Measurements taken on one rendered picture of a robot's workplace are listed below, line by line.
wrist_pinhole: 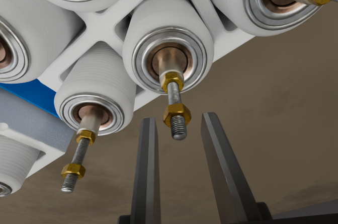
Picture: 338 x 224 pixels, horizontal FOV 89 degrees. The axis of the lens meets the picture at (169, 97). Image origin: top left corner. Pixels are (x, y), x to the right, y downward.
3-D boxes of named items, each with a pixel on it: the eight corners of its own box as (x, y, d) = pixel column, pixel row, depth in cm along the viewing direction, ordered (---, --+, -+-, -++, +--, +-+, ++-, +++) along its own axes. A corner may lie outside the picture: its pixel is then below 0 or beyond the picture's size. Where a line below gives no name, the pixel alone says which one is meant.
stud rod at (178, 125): (177, 71, 17) (190, 137, 11) (169, 77, 17) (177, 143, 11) (171, 64, 16) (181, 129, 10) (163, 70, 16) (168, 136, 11)
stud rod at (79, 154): (95, 122, 20) (73, 190, 15) (94, 127, 21) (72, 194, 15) (86, 120, 20) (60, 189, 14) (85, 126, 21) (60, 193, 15)
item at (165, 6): (142, 42, 34) (134, 103, 21) (129, -15, 28) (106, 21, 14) (189, 35, 34) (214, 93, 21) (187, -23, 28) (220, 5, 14)
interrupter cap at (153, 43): (141, 94, 20) (140, 98, 20) (122, 30, 15) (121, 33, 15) (204, 86, 20) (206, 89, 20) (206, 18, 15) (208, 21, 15)
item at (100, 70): (146, 36, 34) (141, 96, 20) (134, 75, 39) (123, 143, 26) (94, 18, 31) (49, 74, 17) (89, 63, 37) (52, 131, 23)
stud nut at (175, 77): (186, 82, 15) (187, 88, 15) (170, 92, 16) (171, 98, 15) (173, 68, 14) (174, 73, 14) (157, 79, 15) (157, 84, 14)
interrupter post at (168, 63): (159, 73, 19) (160, 92, 16) (156, 53, 17) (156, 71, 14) (181, 70, 18) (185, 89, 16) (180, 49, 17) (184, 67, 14)
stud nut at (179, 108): (193, 114, 13) (195, 122, 12) (174, 124, 13) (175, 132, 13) (178, 98, 12) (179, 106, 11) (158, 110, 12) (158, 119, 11)
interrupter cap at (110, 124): (131, 99, 21) (130, 103, 20) (118, 136, 25) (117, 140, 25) (61, 83, 18) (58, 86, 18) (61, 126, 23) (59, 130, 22)
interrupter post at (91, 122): (105, 109, 21) (99, 130, 19) (102, 121, 23) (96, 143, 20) (85, 104, 21) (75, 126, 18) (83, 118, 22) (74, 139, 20)
